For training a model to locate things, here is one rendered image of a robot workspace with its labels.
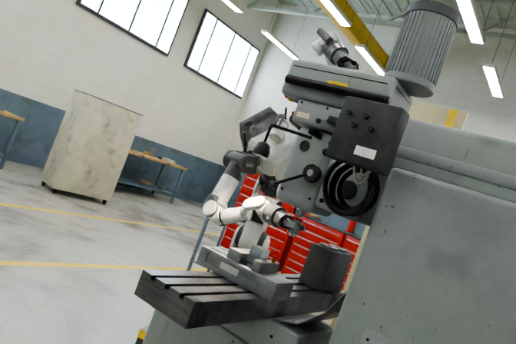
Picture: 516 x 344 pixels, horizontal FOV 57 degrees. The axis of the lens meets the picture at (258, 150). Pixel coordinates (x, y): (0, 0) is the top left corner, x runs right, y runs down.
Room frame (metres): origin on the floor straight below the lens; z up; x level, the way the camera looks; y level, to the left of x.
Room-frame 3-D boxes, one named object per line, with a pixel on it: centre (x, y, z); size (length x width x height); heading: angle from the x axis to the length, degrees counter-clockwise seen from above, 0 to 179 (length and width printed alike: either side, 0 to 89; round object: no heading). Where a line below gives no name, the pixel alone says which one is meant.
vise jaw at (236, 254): (1.82, -0.09, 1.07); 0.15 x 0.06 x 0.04; 148
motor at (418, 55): (1.81, -0.46, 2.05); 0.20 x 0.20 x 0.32
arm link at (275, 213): (2.03, -0.20, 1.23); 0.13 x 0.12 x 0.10; 127
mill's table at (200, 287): (1.94, -0.24, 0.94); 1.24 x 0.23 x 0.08; 146
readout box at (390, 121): (1.51, -0.31, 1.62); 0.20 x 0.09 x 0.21; 56
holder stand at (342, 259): (2.26, -0.50, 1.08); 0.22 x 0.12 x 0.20; 143
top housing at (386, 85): (1.95, -0.26, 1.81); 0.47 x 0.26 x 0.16; 56
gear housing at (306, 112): (1.93, -0.28, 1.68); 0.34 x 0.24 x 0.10; 56
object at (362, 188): (1.84, -0.41, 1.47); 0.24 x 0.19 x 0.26; 146
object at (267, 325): (1.95, -0.25, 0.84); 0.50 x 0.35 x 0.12; 56
